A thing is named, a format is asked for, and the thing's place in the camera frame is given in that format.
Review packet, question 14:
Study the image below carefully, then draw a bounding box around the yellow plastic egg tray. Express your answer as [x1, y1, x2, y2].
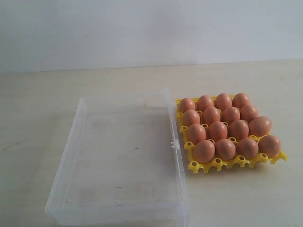
[175, 99, 287, 174]

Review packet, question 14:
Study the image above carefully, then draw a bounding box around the clear plastic container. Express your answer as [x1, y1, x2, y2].
[45, 89, 189, 227]

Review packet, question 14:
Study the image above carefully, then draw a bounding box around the brown egg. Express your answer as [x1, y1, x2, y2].
[222, 106, 241, 124]
[214, 93, 232, 112]
[187, 123, 206, 145]
[240, 105, 259, 122]
[229, 120, 249, 141]
[178, 98, 196, 113]
[236, 138, 258, 159]
[215, 139, 236, 161]
[193, 140, 215, 164]
[258, 135, 281, 157]
[208, 121, 228, 142]
[183, 109, 200, 127]
[197, 95, 214, 112]
[232, 93, 250, 109]
[202, 106, 221, 125]
[248, 116, 272, 137]

